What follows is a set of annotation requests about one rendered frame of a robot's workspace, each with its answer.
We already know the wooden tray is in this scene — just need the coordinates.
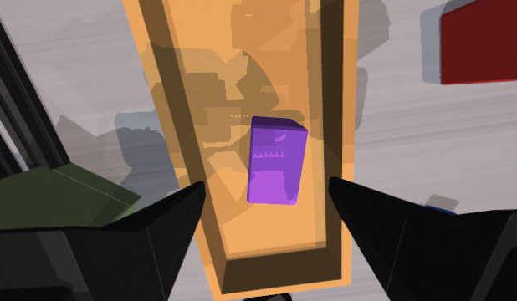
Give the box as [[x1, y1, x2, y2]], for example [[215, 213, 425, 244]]
[[122, 0, 359, 301]]

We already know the red block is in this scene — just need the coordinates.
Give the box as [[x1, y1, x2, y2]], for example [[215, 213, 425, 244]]
[[441, 0, 517, 85]]

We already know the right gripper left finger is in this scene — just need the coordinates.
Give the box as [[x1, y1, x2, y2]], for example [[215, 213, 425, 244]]
[[0, 181, 206, 301]]

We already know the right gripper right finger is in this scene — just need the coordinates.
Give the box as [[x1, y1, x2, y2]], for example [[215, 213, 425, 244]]
[[328, 177, 517, 301]]

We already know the purple block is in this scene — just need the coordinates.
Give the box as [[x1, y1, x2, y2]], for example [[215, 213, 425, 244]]
[[247, 116, 308, 205]]

